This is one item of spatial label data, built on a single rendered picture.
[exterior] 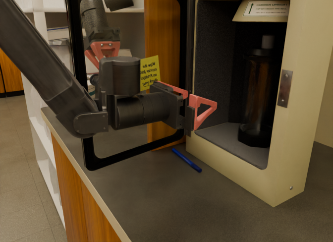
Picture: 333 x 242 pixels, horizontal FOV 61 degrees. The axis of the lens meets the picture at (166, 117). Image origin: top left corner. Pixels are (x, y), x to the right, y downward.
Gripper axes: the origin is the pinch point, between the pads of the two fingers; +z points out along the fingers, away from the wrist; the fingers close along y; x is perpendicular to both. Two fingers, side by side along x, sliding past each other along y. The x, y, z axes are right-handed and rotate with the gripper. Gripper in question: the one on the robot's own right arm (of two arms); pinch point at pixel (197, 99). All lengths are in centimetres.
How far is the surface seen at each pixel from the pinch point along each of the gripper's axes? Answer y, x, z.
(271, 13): -5.8, -17.9, 12.3
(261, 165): -10.7, 13.8, 10.5
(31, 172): 201, 121, -17
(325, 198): -20.3, 20.9, 22.5
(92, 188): 13.6, 23.6, -19.9
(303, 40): -15.1, -13.5, 9.9
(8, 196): 173, 121, -38
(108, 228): 13.0, 36.9, -16.6
